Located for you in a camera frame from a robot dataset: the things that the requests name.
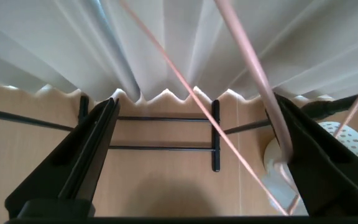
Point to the white laundry basket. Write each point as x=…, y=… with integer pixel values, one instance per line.
x=356, y=143

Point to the black clothes rack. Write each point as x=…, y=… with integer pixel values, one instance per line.
x=215, y=140

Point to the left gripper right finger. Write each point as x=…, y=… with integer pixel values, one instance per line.
x=328, y=183

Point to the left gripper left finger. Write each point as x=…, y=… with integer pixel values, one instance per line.
x=73, y=174

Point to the beige curtain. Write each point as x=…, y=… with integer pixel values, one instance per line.
x=57, y=46

